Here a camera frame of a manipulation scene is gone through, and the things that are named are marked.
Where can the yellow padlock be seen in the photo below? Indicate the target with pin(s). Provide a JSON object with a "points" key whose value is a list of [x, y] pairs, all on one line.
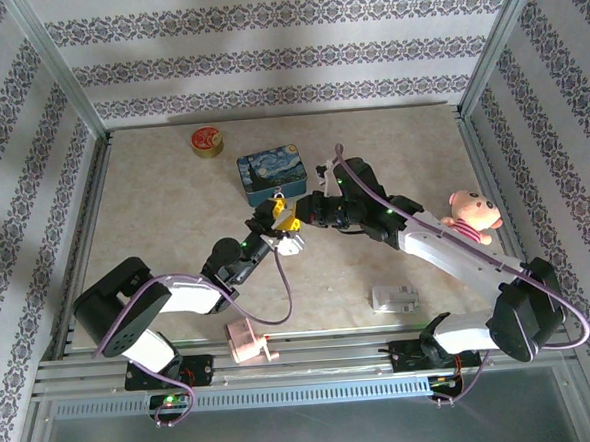
{"points": [[287, 216]]}

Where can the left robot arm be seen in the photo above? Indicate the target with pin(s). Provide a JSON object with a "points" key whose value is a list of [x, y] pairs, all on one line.
{"points": [[189, 297]]}

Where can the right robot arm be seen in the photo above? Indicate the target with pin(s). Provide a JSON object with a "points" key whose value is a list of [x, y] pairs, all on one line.
{"points": [[457, 251]]}

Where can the starry night tin box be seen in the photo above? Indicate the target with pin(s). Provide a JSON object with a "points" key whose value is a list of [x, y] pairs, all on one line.
{"points": [[272, 170]]}

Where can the pink pencil sharpener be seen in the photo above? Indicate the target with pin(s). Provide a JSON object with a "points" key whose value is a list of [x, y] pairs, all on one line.
{"points": [[244, 341]]}

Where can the round red gold tin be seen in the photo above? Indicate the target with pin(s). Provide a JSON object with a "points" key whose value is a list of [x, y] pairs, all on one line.
{"points": [[206, 141]]}

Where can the white grey plastic clip device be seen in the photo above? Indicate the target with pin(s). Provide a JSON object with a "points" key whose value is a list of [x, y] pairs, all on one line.
{"points": [[392, 298]]}

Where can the pink plush bear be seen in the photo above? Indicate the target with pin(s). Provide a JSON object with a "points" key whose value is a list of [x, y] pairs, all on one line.
{"points": [[475, 212]]}

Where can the grey metal panel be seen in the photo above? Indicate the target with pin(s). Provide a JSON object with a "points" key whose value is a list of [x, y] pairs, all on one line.
{"points": [[308, 433]]}

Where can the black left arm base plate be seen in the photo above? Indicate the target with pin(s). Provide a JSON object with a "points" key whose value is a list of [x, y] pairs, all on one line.
{"points": [[201, 369]]}

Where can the wide aluminium base rail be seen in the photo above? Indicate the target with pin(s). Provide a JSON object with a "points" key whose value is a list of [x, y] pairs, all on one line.
{"points": [[308, 360]]}

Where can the aluminium side rail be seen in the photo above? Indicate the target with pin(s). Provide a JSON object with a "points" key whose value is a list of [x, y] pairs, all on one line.
{"points": [[83, 234], [493, 184]]}

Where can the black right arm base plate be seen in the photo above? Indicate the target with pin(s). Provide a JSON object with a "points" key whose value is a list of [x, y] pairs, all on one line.
{"points": [[406, 354]]}

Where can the aluminium frame post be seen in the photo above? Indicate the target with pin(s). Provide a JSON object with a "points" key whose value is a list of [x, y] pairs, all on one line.
{"points": [[60, 70], [501, 38]]}

